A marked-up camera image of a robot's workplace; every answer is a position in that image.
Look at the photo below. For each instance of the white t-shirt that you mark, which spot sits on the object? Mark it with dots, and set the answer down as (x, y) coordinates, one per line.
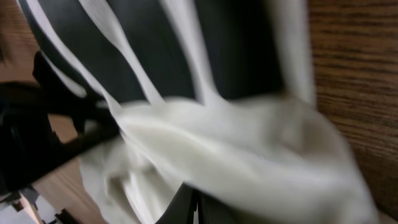
(217, 95)

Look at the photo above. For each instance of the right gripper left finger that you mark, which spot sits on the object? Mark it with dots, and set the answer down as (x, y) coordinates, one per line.
(182, 207)

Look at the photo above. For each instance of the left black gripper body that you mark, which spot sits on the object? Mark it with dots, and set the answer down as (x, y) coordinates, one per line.
(30, 148)

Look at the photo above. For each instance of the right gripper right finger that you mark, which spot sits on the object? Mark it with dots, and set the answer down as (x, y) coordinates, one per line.
(212, 211)

